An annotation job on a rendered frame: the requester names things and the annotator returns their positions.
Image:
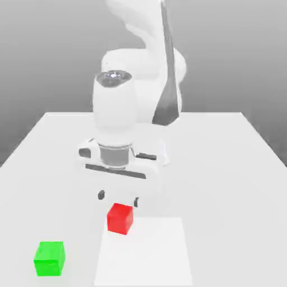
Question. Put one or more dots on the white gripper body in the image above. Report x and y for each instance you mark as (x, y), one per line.
(125, 182)

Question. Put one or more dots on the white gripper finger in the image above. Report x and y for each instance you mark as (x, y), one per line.
(136, 202)
(101, 194)

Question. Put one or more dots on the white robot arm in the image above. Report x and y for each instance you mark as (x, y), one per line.
(114, 107)

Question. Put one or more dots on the small red cube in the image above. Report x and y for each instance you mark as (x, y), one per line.
(118, 220)

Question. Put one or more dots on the small green cube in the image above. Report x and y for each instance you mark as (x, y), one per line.
(48, 260)

